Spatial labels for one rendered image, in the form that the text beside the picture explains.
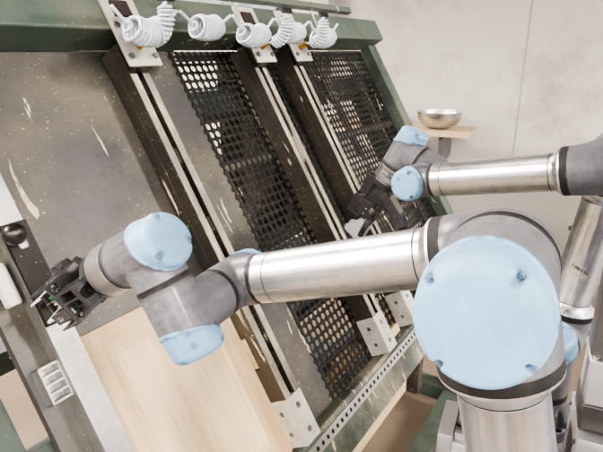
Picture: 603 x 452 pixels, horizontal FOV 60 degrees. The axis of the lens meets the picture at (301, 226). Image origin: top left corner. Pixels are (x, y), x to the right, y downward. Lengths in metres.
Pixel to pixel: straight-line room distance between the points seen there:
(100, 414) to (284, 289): 0.50
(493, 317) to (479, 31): 3.91
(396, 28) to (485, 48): 0.69
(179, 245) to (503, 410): 0.41
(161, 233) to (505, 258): 0.40
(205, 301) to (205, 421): 0.58
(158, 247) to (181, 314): 0.09
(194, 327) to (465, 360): 0.35
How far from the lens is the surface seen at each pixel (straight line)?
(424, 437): 2.59
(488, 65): 4.29
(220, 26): 1.45
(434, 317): 0.47
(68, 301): 0.80
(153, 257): 0.65
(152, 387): 1.17
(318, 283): 0.68
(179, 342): 0.68
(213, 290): 0.71
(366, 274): 0.65
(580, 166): 1.08
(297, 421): 1.35
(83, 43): 1.39
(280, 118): 1.69
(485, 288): 0.45
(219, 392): 1.27
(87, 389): 1.08
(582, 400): 0.99
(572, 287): 1.29
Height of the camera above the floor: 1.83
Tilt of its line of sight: 19 degrees down
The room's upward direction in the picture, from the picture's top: straight up
